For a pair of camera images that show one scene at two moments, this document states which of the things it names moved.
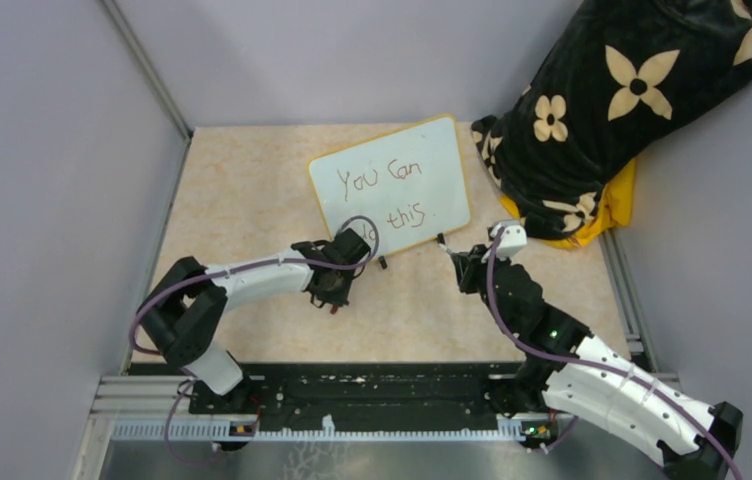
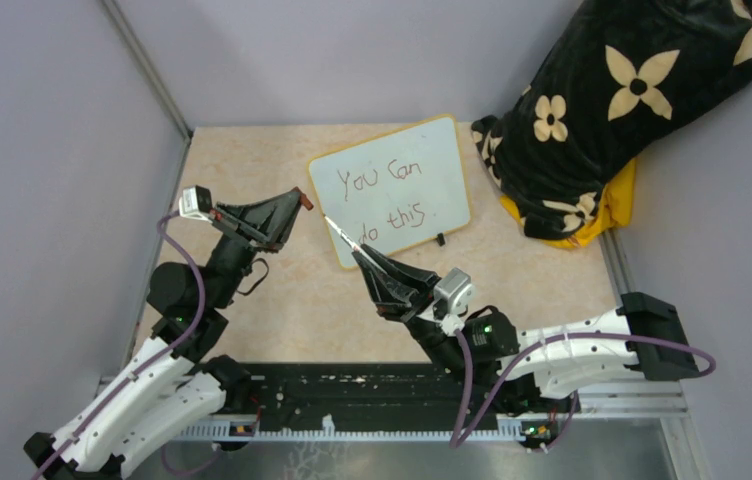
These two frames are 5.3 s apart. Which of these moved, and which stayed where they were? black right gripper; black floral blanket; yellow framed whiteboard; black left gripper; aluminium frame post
Moved: black right gripper; black left gripper
Stayed: yellow framed whiteboard; aluminium frame post; black floral blanket
